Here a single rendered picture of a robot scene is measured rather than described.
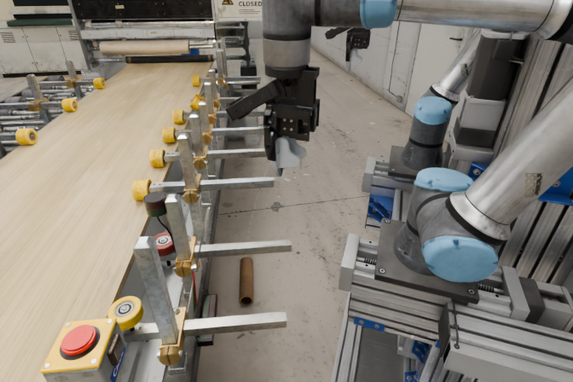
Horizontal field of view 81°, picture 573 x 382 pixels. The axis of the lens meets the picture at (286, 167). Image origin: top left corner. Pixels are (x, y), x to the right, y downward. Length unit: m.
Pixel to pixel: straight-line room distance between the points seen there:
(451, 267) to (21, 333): 0.97
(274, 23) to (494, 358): 0.79
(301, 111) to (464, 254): 0.37
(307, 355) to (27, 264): 1.28
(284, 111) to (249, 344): 1.55
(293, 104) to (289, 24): 0.13
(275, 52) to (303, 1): 0.08
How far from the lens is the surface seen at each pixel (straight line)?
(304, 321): 2.01
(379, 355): 1.71
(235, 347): 1.95
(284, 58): 0.52
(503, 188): 0.63
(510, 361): 0.93
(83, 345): 0.55
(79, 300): 1.09
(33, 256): 1.30
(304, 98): 0.55
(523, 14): 0.68
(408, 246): 0.87
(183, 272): 1.13
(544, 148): 0.62
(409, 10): 0.64
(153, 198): 1.01
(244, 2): 3.32
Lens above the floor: 1.64
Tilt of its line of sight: 30 degrees down
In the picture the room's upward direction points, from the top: straight up
